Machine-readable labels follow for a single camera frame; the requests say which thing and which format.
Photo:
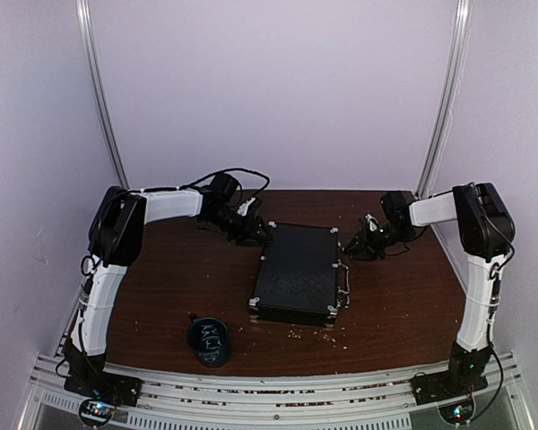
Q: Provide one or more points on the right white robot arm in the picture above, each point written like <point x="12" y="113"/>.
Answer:
<point x="486" y="232"/>

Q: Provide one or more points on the aluminium frame post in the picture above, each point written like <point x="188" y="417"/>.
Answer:
<point x="455" y="64"/>
<point x="83" y="10"/>

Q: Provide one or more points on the right aluminium frame post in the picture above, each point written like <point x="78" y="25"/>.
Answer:
<point x="455" y="64"/>

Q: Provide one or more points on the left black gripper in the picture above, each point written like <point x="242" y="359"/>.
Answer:
<point x="248" y="232"/>

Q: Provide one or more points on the left aluminium frame post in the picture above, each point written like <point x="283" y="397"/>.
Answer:
<point x="83" y="10"/>

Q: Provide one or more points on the black poker chip case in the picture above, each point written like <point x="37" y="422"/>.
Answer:
<point x="297" y="280"/>

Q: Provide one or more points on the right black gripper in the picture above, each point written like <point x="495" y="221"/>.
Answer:
<point x="365" y="245"/>

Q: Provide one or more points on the dark blue printed cup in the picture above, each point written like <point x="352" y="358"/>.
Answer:
<point x="209" y="340"/>

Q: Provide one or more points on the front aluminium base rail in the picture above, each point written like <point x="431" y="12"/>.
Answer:
<point x="373" y="400"/>

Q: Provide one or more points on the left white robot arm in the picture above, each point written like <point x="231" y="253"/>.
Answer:
<point x="116" y="240"/>

